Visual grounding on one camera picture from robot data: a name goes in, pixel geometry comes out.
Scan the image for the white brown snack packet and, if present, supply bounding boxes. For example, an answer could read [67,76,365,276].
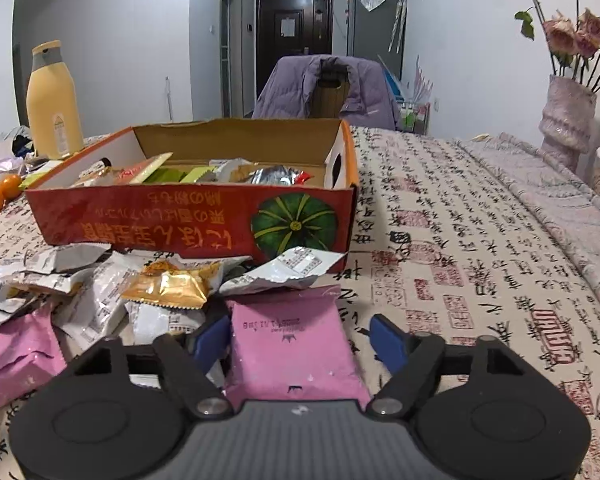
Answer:
[211,158,256,183]

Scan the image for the dried pink roses bouquet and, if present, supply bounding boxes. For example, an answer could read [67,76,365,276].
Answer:
[497,0,600,93]

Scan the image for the yellow thermos bottle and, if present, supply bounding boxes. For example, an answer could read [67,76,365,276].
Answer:
[26,40,84,159]

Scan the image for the small storage rack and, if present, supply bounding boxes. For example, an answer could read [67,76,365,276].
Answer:
[397,100,431,136]

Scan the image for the pink snack packet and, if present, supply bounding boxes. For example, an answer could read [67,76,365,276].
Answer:
[0,302,68,409]
[224,285,373,411]

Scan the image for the white purple plastic bag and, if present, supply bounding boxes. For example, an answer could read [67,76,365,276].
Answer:
[0,127,31,191]

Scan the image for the purple jacket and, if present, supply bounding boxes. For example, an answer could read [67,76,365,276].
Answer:
[251,55,401,131]

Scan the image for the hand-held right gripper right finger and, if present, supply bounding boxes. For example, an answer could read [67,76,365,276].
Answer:
[365,314,523,421]

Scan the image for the silver foil snack packet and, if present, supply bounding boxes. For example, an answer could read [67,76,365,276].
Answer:
[0,294,38,341]

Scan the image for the green snack packet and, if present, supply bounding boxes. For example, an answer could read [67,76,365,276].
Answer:
[145,167,187,184]
[180,166,217,184]

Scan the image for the white interior door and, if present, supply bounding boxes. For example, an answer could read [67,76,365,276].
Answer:
[220,0,244,120]

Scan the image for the white folded umbrella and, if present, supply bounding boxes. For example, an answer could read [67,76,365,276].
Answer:
[387,0,410,53]

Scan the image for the pink textured vase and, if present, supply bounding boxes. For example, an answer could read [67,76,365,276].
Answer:
[539,74,598,173]

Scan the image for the pink grey folded quilt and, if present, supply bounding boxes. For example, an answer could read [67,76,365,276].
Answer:
[452,132,600,331]

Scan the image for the wooden chair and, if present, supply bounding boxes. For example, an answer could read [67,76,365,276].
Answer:
[310,57,353,118]

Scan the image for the snack packets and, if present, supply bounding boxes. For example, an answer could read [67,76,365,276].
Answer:
[112,152,174,184]

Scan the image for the grey refrigerator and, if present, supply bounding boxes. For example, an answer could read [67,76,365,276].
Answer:
[347,0,406,86]

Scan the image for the orange cardboard box pumpkin print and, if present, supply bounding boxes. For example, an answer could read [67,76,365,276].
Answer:
[24,117,358,273]

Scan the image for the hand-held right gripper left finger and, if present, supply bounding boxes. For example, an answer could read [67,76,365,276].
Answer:
[77,315,233,418]

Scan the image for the dark entrance door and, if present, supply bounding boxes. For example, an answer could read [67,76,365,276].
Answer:
[256,0,333,111]

